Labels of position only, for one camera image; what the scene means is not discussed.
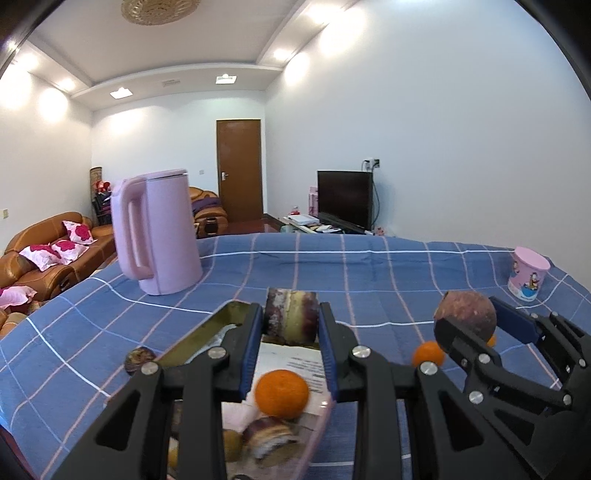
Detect pink cartoon mug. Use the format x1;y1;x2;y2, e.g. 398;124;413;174
508;246;551;302

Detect yellow-green kiwi fruit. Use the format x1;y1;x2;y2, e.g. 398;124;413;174
167;445;178;469

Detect printed paper leaflet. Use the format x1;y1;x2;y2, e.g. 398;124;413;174
202;322;332;480

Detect round ceiling lamp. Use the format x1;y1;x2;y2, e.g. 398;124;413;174
121;0;200;26

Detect tv stand with clutter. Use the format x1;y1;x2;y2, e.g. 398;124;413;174
269;214;386;236

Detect round purple passion fruit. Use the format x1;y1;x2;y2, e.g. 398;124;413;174
434;290;497;342

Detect large orange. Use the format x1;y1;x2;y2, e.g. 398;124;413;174
254;370;310;420

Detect wall power socket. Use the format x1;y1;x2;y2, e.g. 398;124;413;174
362;158;381;171

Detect blue checked tablecloth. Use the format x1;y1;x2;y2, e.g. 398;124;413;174
0;232;591;480

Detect brown wooden door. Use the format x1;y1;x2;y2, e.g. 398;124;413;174
216;119;263;223

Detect pink rectangular tin box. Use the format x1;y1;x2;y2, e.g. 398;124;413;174
156;301;334;479

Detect black television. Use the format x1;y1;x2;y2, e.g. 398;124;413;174
318;170;374;230

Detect orange leather sofa left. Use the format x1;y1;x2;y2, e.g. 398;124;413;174
1;212;115;301

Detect pink electric kettle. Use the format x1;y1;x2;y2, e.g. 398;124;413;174
110;170;202;296

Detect pink floral cushion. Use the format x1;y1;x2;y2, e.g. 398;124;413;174
62;220;95;246

